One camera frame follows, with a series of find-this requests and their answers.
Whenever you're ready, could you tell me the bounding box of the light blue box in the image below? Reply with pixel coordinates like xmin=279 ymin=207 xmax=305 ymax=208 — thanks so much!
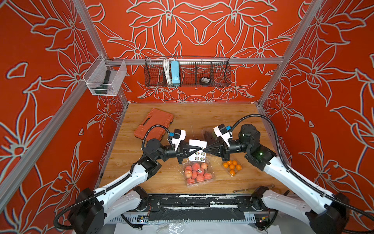
xmin=170 ymin=60 xmax=180 ymax=85

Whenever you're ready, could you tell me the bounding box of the grape clamshell box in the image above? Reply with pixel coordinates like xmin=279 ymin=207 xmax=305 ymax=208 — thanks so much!
xmin=203 ymin=128 xmax=217 ymax=145

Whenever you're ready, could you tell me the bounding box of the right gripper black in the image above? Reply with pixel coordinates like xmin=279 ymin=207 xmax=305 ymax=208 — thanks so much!
xmin=206 ymin=136 xmax=253 ymax=162

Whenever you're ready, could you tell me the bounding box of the orange plastic tool case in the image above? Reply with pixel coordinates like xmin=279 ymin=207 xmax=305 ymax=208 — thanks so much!
xmin=134 ymin=108 xmax=174 ymax=141

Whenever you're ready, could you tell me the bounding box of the white coiled cable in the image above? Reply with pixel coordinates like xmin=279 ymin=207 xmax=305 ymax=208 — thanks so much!
xmin=162 ymin=58 xmax=172 ymax=85

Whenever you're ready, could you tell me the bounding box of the clear acrylic wall bin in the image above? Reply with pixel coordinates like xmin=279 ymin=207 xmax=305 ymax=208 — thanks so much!
xmin=83 ymin=54 xmax=127 ymax=97

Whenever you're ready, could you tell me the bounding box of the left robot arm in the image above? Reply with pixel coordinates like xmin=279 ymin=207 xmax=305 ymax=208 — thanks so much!
xmin=54 ymin=129 xmax=206 ymax=234

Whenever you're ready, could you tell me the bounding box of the black wire wall basket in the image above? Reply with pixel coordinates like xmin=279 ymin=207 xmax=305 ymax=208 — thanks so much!
xmin=144 ymin=56 xmax=232 ymax=87

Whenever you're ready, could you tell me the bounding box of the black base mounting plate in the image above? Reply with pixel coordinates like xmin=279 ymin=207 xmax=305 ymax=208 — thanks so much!
xmin=123 ymin=194 xmax=275 ymax=224

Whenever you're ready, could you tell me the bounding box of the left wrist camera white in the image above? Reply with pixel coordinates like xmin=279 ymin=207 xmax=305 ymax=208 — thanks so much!
xmin=168 ymin=129 xmax=186 ymax=151

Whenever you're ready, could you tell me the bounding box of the large peach clamshell box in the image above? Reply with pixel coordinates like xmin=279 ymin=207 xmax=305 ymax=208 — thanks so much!
xmin=182 ymin=161 xmax=215 ymax=186

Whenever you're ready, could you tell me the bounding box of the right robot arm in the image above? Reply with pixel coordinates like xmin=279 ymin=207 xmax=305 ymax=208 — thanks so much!
xmin=203 ymin=114 xmax=374 ymax=234

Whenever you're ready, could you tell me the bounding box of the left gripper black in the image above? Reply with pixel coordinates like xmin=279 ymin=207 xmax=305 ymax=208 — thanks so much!
xmin=154 ymin=142 xmax=200 ymax=166

